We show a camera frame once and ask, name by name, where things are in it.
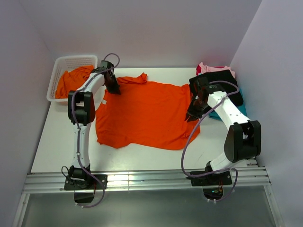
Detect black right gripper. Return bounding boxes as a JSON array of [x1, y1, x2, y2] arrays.
[[185, 96, 208, 122]]

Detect orange t-shirt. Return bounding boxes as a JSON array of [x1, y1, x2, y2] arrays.
[[55, 65, 94, 99], [95, 73, 200, 150]]

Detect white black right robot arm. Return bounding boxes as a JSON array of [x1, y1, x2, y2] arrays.
[[181, 76, 261, 184]]

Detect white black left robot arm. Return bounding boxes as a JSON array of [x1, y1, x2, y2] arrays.
[[67, 60, 121, 189]]

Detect orange t-shirt in basket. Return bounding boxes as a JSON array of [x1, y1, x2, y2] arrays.
[[55, 65, 94, 99]]

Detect pink folded t-shirt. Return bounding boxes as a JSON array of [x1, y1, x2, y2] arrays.
[[196, 62, 235, 78]]

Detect black folded t-shirt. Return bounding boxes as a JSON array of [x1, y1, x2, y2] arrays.
[[189, 70, 240, 99]]

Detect white plastic laundry basket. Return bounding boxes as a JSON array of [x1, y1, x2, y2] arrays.
[[46, 55, 98, 105]]

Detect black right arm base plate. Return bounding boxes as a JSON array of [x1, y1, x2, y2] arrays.
[[186, 171, 232, 186]]

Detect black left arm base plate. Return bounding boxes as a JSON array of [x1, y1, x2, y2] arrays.
[[63, 175, 107, 191]]

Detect aluminium table frame rail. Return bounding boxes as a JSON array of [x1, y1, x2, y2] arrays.
[[11, 141, 285, 227]]

